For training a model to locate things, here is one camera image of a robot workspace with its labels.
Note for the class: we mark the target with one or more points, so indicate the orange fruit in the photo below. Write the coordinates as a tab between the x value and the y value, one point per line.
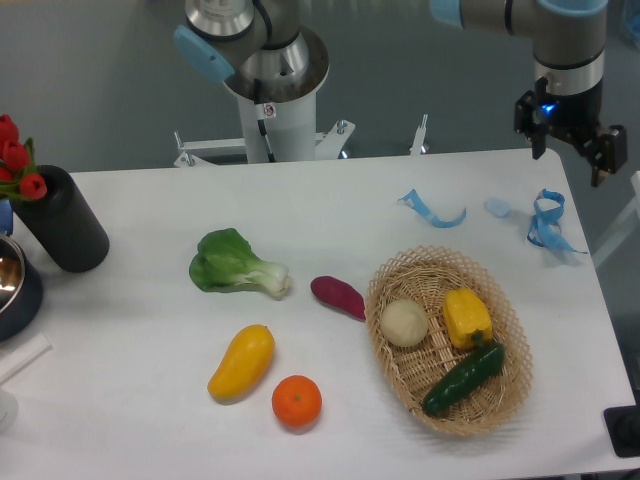
297	401

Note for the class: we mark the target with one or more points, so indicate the blue curled tape strip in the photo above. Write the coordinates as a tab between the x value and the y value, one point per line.
413	201

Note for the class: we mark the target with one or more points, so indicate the dark metal pot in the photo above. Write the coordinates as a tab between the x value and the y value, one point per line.
21	289

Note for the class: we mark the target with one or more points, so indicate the purple sweet potato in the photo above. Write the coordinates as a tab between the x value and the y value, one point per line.
339	295

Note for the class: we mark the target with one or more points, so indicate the woven wicker basket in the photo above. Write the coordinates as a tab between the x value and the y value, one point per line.
424	275

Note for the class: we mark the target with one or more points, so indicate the beige round bun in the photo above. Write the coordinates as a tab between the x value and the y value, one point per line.
404	323

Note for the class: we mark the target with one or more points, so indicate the green bok choy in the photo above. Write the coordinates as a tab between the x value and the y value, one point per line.
224	261

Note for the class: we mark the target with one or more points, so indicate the small pale blue cap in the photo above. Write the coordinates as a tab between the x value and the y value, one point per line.
497	207

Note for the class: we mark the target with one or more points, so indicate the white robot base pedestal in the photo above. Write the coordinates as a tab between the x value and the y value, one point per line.
272	131

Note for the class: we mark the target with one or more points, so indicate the yellow mango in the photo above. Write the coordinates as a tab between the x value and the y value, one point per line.
246	360

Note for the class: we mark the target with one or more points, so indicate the red tulip flowers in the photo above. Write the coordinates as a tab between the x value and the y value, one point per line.
20	179

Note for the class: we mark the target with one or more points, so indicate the black device at right edge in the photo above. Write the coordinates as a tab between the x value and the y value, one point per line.
623	428

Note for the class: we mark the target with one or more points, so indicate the green cucumber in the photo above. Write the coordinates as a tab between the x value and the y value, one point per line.
464	378

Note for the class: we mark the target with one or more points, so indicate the black cylindrical vase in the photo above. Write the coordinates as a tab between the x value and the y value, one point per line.
64	223

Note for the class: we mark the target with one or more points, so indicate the yellow bell pepper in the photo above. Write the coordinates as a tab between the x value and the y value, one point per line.
467	319

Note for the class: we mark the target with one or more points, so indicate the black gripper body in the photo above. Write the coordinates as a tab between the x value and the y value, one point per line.
568	104

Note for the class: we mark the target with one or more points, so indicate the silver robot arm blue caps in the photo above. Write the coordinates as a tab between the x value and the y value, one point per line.
565	35

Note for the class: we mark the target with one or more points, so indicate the blue crumpled tape strip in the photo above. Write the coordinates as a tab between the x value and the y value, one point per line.
545	230

